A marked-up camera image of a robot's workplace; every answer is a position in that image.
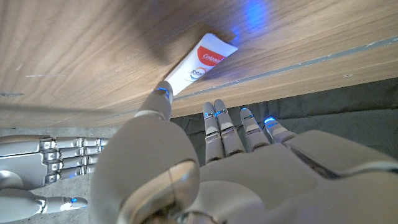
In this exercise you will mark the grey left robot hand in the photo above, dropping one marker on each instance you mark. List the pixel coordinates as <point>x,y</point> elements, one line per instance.
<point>248,186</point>

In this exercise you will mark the white red toothpaste tube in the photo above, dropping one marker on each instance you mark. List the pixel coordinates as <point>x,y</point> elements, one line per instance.
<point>199,65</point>

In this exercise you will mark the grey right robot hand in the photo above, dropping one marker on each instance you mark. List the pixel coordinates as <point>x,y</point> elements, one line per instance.
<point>25,165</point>

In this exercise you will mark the grey tape outline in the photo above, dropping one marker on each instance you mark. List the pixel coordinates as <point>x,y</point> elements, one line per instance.
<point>311,63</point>

